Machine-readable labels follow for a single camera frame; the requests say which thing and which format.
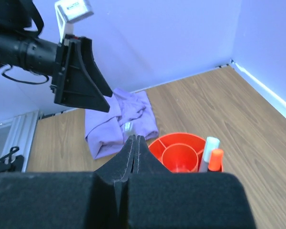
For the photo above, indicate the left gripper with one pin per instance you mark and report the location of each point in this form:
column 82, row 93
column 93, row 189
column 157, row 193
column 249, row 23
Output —
column 76, row 79

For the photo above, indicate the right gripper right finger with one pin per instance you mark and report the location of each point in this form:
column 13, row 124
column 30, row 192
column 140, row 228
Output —
column 165, row 200

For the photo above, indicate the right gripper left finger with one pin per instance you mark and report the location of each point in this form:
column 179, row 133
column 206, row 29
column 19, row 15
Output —
column 68, row 200

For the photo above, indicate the black orange highlighter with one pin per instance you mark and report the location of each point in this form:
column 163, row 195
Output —
column 216, row 160

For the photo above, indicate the mint green highlighter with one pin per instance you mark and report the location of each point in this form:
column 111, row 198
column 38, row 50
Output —
column 211, row 144

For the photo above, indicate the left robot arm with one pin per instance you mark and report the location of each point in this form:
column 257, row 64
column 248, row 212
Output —
column 22, row 17

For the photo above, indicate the orange round desk organizer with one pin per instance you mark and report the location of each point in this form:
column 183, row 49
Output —
column 179, row 152

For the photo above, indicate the purple cloth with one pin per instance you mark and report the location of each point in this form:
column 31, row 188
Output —
column 130, row 113

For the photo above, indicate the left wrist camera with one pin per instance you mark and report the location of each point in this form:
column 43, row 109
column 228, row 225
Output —
column 69, row 12

